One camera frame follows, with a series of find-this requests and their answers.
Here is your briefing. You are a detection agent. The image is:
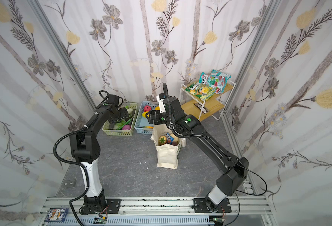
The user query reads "blue candy bag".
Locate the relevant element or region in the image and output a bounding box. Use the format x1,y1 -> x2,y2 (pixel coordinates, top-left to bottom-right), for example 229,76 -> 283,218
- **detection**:
166,132 -> 176,144

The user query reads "cream white round vegetable toy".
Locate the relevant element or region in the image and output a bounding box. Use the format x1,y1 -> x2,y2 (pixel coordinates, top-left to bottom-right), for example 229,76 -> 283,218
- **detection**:
172,137 -> 179,146

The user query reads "cream canvas tote bag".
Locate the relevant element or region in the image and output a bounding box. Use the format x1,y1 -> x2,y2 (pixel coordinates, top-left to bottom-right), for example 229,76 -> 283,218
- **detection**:
151,124 -> 186,170

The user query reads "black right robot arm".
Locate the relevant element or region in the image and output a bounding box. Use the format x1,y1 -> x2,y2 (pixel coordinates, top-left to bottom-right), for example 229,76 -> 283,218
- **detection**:
146,110 -> 249,211

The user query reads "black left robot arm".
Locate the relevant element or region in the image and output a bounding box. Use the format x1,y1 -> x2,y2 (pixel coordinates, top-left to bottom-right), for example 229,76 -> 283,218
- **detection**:
53,103 -> 129,216

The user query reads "green yellow snack bag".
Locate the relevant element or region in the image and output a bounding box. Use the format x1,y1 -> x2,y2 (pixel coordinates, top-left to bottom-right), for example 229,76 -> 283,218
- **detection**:
185,82 -> 216,101

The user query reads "green white snack bag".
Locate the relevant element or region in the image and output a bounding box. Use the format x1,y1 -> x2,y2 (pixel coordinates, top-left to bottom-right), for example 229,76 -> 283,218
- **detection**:
199,73 -> 209,84

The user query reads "teal pink snack bag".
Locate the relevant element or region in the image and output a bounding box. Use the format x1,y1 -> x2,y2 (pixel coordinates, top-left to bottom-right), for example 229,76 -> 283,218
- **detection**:
205,70 -> 231,94

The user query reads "yellow mango toy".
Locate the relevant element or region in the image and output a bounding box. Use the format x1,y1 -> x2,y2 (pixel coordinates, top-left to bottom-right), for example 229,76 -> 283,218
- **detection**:
142,111 -> 150,118

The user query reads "purple onion toy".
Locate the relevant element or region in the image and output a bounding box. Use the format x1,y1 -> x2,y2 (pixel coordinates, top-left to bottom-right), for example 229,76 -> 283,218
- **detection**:
122,125 -> 132,131

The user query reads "blue plastic basket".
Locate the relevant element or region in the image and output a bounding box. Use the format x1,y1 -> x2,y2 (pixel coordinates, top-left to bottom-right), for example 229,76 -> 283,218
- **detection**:
134,101 -> 159,135

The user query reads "green chili pepper toy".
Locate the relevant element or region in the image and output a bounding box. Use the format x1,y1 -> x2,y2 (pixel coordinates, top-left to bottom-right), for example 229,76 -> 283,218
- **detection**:
113,118 -> 133,131

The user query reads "green plastic basket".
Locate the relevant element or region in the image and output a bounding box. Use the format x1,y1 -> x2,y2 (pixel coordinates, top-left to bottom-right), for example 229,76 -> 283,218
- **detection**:
102,102 -> 138,136

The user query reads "brown candy bar wrapper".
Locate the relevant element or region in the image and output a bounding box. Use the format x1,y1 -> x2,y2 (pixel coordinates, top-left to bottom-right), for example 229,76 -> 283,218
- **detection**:
194,103 -> 209,114

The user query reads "grey floor outlet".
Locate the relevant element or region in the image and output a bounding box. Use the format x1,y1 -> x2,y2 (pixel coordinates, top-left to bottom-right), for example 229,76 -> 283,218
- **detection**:
63,179 -> 76,189

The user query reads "blue card box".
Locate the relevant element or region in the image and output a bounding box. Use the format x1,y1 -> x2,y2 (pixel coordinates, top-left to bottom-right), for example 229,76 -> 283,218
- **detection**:
44,208 -> 69,222

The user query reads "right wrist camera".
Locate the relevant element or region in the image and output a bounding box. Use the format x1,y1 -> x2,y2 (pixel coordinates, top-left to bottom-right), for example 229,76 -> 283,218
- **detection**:
156,83 -> 181,114

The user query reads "white wire wooden shelf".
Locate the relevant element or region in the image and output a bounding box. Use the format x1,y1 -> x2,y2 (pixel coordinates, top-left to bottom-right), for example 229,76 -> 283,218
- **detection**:
179,80 -> 236,121

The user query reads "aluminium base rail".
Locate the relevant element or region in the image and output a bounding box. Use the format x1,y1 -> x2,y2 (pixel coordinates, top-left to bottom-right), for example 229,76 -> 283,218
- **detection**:
35,197 -> 271,226

